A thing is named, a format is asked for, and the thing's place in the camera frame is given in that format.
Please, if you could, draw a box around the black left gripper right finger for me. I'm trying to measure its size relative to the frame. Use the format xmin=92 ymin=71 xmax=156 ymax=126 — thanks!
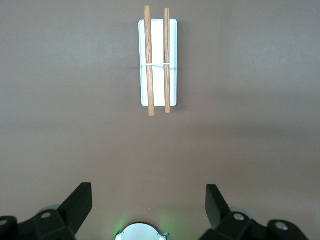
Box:
xmin=199 ymin=184 xmax=309 ymax=240

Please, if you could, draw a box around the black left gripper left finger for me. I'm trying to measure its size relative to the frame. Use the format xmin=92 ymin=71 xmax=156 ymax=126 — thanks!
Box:
xmin=0 ymin=182 xmax=93 ymax=240

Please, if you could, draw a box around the white rack with wooden bars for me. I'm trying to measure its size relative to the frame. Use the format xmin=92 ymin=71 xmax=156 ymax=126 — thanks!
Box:
xmin=138 ymin=5 xmax=179 ymax=117

